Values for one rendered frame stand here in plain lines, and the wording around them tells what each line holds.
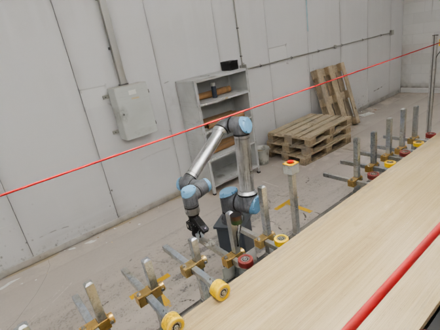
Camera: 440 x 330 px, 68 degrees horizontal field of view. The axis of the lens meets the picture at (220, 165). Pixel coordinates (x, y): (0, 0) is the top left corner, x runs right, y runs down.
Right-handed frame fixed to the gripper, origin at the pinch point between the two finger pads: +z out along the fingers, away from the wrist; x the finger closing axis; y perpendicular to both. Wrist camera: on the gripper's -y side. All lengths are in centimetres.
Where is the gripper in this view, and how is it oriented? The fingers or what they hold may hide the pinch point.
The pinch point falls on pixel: (200, 241)
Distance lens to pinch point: 210.1
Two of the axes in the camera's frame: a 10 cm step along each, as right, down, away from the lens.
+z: 1.6, 9.2, 3.6
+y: -6.2, -1.9, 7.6
